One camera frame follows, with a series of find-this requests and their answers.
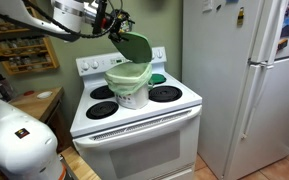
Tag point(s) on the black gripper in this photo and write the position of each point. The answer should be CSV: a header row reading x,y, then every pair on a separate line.
x,y
115,22

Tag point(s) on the wooden side table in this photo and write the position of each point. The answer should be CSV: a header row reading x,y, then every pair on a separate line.
x,y
49,112

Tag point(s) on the white electric stove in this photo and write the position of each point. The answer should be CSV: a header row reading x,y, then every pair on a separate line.
x,y
156,142

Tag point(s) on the wooden spice rack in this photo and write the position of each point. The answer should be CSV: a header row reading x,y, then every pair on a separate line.
x,y
7,21
28,54

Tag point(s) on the lower wooden spice rack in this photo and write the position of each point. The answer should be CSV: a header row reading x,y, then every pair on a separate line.
x,y
28,54

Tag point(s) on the white refrigerator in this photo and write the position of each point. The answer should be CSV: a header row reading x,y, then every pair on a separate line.
x,y
236,57

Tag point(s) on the white waste bin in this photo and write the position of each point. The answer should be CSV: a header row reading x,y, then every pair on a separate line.
x,y
129,82

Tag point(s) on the white small dish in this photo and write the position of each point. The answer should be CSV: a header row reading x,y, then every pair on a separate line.
x,y
44,95

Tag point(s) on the green round silicone mat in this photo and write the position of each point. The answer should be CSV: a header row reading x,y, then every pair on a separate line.
x,y
157,79

